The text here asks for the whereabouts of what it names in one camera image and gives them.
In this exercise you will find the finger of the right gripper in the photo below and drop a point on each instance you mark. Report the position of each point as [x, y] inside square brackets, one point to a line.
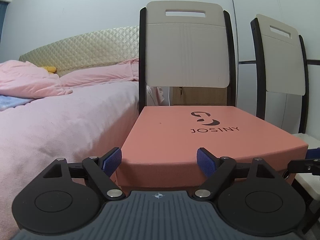
[308, 165]

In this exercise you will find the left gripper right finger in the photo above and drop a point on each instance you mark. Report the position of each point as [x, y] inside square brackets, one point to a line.
[252, 197]

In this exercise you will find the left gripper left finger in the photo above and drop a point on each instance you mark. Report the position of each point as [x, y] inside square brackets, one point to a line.
[67, 196]

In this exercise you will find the salmon shoebox lid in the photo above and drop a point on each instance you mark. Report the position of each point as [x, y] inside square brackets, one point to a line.
[161, 148]

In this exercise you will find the pink bed blanket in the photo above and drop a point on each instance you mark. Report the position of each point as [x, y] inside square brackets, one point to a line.
[90, 121]

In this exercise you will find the right beige chair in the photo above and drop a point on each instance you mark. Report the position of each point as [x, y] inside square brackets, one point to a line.
[282, 78]

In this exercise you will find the beige chair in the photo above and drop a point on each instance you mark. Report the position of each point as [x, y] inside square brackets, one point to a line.
[186, 44]
[282, 78]

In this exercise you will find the blue cloth on bed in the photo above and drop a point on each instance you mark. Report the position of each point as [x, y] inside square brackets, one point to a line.
[7, 102]

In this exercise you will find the wooden drawer cabinet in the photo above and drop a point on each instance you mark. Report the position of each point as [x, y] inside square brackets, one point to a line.
[199, 96]

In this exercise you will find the yellow toy on bed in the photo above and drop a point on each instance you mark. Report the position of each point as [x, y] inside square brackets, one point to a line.
[50, 69]

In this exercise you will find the pink pillow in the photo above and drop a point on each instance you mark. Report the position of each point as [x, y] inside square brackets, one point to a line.
[26, 80]

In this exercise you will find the beige quilted headboard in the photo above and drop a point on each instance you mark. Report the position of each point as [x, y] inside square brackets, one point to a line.
[95, 49]

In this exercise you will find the left beige chair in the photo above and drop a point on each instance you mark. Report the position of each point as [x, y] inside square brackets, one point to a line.
[186, 44]

